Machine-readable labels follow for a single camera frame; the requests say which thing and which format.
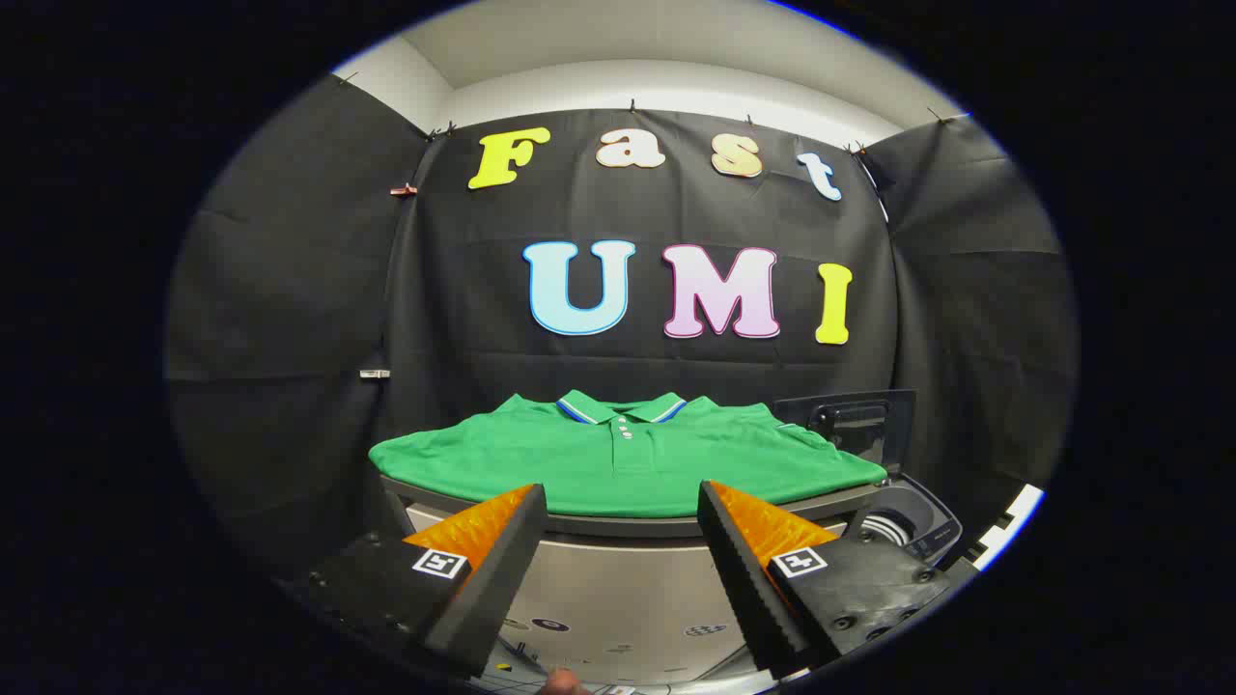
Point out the black backdrop cloth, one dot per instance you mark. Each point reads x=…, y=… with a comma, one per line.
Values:
x=463, y=319

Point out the green polo shirt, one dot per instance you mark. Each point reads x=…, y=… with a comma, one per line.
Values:
x=628, y=473

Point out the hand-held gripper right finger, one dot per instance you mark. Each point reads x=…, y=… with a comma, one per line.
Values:
x=748, y=579

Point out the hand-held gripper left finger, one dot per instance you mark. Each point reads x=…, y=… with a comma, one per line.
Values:
x=497, y=579

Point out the grey washing machine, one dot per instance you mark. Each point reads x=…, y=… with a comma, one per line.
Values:
x=912, y=521

